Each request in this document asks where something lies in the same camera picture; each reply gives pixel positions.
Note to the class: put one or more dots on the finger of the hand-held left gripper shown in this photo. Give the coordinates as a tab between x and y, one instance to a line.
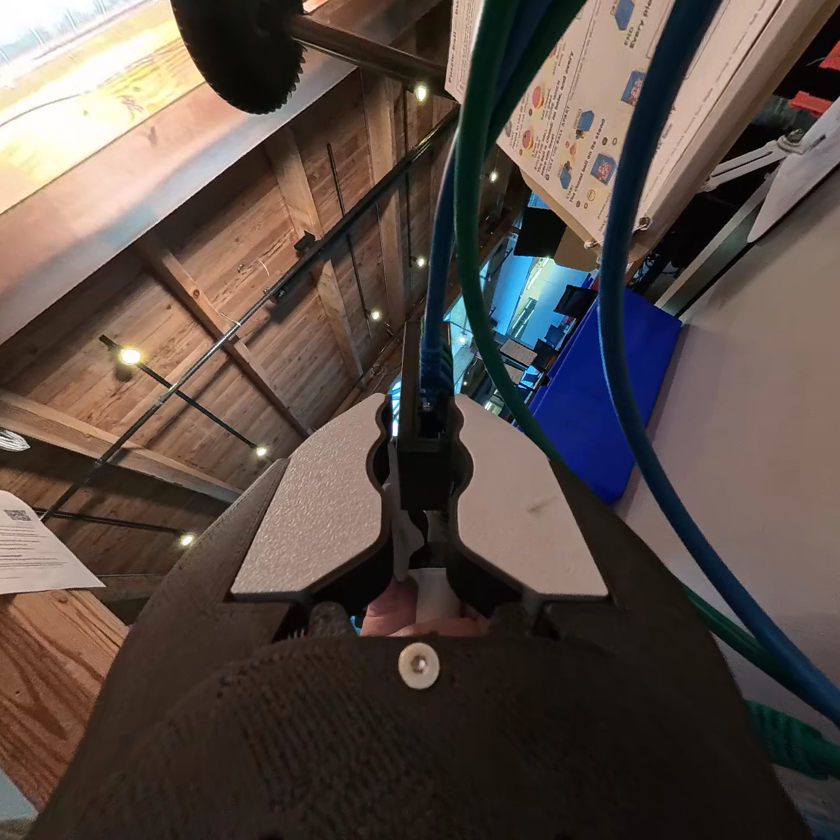
403	544

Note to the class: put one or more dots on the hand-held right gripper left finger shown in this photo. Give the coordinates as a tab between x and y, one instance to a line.
315	512

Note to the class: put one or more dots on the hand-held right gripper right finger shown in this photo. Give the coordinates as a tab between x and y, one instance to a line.
525	518

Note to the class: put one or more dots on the black ethernet port block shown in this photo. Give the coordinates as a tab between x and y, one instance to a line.
423	466

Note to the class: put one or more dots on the person's left hand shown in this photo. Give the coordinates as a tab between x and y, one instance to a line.
387	617

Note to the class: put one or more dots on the blue plastic bin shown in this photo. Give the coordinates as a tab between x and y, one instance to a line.
604	407

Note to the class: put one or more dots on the ceiling spot lamps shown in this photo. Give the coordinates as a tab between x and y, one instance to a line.
129	356

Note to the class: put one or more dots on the white paper sheet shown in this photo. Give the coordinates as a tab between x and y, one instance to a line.
33	551

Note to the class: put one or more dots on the white stand base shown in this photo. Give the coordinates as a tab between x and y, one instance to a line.
800	184

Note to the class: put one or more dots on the black ribbed disc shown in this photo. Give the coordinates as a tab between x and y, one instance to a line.
236	59

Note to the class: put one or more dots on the metal rod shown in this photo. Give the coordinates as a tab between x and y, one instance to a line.
367	52

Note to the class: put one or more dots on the instruction sheet board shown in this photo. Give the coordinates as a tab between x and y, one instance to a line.
722	85

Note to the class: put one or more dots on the black ceiling light rail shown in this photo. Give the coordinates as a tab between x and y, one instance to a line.
283	294

